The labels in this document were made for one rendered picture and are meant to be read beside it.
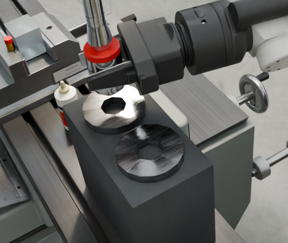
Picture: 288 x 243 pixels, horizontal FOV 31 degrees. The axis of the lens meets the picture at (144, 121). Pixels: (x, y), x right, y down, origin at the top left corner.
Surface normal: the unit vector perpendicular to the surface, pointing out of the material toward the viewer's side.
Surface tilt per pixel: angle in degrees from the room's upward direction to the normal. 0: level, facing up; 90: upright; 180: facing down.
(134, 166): 0
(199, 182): 90
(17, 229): 90
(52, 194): 0
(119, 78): 90
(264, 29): 31
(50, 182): 0
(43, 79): 90
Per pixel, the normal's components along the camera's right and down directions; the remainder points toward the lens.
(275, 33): 0.04, -0.24
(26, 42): 0.53, 0.57
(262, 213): -0.11, -0.69
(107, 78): 0.27, 0.67
